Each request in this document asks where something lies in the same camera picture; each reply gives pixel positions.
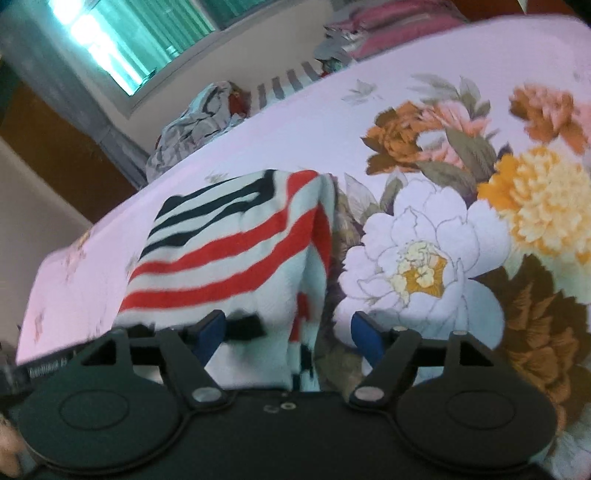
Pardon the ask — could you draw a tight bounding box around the person's left hand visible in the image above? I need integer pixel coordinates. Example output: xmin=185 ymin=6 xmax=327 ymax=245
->
xmin=0 ymin=415 xmax=25 ymax=478

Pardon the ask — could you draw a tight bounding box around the stack of folded pink clothes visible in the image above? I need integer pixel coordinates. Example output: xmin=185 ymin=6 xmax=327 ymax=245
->
xmin=314 ymin=1 xmax=469 ymax=70

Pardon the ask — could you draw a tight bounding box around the grey white striped pillow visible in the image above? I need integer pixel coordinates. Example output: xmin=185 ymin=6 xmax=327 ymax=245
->
xmin=249 ymin=61 xmax=321 ymax=115

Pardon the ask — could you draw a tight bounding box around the pink floral bedsheet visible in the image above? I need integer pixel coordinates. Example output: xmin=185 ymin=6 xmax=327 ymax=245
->
xmin=17 ymin=16 xmax=590 ymax=479

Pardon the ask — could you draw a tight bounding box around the crumpled grey clothes pile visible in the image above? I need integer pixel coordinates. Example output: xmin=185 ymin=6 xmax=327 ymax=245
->
xmin=145 ymin=81 xmax=249 ymax=183

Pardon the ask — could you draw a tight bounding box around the window with green blinds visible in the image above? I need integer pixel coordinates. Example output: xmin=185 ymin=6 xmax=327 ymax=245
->
xmin=33 ymin=1 xmax=332 ymax=117

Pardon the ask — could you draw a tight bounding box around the left grey curtain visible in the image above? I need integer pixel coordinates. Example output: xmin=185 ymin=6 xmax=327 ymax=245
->
xmin=1 ymin=1 xmax=148 ymax=189

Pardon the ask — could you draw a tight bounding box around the brown wooden door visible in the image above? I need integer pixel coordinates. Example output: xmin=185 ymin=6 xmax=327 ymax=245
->
xmin=1 ymin=63 xmax=136 ymax=223

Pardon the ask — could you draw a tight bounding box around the striped knit sweater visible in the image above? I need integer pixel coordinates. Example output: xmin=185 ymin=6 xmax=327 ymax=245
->
xmin=115 ymin=170 xmax=335 ymax=392

